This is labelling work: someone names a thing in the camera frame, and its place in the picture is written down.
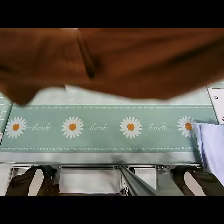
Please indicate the lavender garment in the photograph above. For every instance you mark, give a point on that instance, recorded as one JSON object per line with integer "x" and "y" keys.
{"x": 213, "y": 150}

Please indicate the silver frame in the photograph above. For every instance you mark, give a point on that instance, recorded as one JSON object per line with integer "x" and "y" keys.
{"x": 138, "y": 186}

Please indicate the brown garment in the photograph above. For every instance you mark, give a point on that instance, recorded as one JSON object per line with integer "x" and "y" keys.
{"x": 140, "y": 60}

